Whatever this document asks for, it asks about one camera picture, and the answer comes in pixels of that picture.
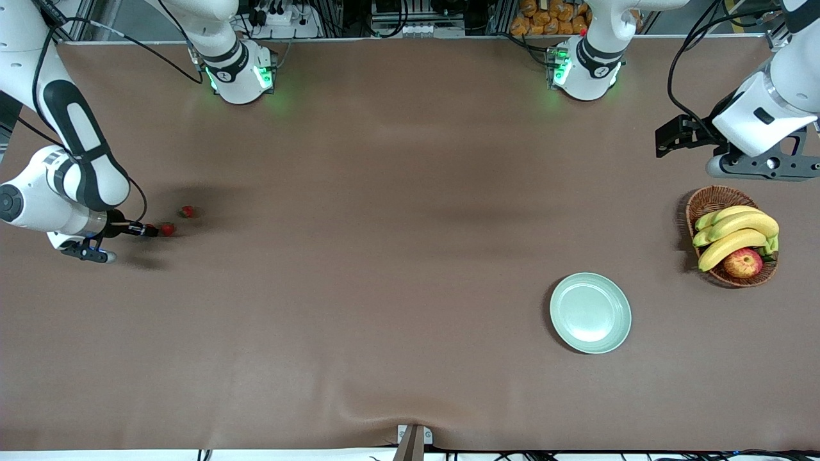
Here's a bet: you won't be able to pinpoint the pale green plate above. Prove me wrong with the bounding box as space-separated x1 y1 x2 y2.
549 272 632 355

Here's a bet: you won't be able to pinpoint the brown wicker basket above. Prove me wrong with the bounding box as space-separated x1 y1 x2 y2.
684 185 780 289

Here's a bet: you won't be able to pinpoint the yellow banana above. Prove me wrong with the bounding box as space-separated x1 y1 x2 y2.
695 205 763 232
705 211 780 244
697 229 768 272

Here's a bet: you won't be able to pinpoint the green banana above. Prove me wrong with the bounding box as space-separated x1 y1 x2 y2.
692 228 780 258

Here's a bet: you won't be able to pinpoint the red yellow apple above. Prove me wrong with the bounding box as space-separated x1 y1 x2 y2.
723 247 764 279

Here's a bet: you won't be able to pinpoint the orange snack packets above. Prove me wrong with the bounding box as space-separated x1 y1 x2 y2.
511 0 593 36

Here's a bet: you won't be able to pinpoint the brown table mat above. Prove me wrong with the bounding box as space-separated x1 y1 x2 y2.
0 37 820 453

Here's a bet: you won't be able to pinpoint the white power strip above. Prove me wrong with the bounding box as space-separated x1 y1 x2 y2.
247 5 321 40

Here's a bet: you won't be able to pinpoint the white socket bar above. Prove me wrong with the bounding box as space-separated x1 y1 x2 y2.
373 22 466 39

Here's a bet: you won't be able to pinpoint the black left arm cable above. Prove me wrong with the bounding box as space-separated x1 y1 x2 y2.
666 0 785 145

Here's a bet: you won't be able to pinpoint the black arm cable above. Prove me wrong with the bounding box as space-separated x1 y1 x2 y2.
16 0 206 223
666 0 785 145

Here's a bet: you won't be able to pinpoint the aluminium frame beam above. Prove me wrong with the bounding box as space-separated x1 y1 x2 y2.
766 19 792 52

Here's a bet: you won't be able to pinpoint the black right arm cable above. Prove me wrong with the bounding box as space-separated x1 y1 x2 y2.
16 0 206 223

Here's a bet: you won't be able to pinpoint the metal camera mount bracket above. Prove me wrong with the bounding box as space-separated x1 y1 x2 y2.
397 424 434 461

